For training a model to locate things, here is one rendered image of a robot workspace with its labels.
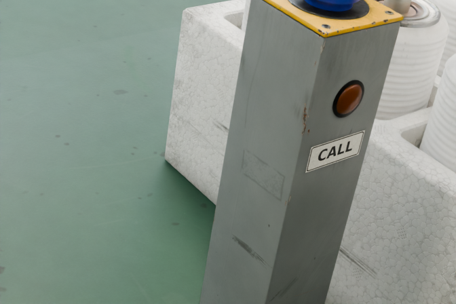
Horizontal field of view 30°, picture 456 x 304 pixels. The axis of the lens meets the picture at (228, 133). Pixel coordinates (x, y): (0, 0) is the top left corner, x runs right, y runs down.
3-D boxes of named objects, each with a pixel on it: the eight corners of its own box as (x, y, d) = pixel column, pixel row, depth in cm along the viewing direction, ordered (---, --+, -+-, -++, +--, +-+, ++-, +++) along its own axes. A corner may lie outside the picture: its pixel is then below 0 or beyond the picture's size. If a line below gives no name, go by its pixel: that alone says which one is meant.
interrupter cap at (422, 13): (449, 35, 69) (452, 27, 69) (359, 26, 68) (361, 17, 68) (426, -2, 76) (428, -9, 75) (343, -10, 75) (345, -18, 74)
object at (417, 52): (411, 217, 78) (466, 39, 68) (308, 210, 77) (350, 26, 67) (388, 159, 86) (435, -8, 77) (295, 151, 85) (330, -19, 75)
